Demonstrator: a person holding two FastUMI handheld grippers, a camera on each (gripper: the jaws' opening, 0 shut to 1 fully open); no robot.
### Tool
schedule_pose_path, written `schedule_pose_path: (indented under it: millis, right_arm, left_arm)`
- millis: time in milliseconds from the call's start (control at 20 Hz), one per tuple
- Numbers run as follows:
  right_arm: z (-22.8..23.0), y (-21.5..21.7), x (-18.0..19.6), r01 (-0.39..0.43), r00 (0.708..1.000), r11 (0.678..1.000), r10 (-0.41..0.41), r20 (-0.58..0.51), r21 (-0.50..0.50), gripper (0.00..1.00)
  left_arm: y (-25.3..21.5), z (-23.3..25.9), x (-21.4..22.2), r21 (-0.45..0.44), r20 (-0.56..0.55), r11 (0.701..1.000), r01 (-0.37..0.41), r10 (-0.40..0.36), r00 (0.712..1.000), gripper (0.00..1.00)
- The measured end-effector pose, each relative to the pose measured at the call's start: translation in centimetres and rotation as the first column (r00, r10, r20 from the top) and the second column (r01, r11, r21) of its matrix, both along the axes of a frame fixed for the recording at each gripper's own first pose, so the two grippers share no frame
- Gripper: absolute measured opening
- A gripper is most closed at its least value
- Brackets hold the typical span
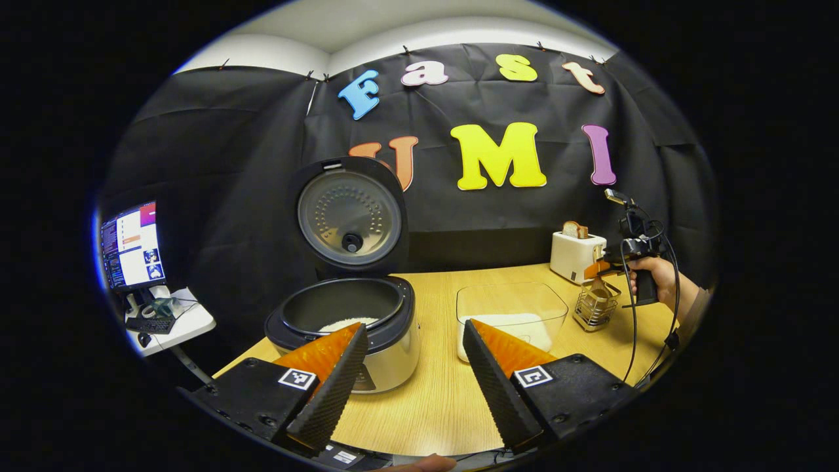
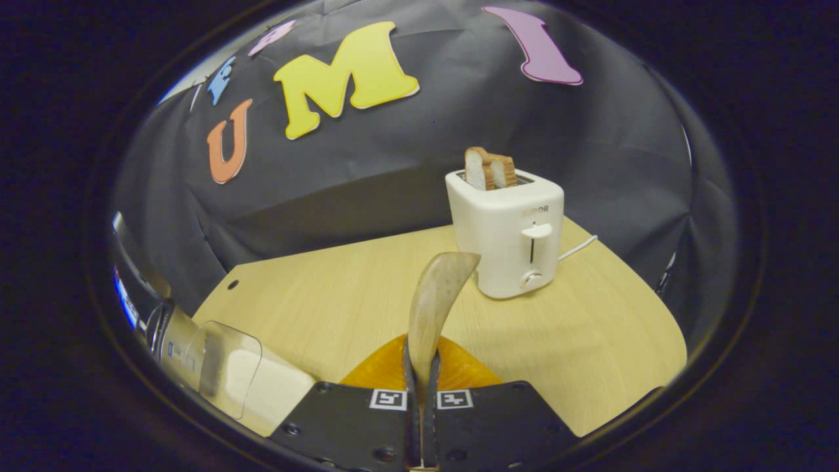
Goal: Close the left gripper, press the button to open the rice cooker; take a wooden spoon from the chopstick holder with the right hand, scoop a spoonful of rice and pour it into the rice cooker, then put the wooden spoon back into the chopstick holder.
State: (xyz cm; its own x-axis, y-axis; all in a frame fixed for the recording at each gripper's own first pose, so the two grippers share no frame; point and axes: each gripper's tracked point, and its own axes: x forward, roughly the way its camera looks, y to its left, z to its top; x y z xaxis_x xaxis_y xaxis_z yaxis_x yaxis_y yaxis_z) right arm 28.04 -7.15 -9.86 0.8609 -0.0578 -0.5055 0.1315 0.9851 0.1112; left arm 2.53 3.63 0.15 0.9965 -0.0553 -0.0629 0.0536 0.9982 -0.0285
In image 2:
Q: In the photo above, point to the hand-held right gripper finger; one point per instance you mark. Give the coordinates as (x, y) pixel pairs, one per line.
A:
(413, 432)
(430, 432)

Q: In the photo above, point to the computer monitor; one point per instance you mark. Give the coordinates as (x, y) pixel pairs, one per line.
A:
(126, 298)

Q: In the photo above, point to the grey silver rice cooker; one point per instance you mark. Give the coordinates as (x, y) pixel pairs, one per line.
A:
(180, 347)

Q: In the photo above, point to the white rice box clear lid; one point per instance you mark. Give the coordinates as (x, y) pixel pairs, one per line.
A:
(275, 393)

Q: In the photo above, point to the wooden spoon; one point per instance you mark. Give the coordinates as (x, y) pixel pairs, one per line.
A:
(436, 295)

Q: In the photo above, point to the white toaster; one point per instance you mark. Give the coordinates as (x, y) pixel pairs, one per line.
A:
(505, 236)

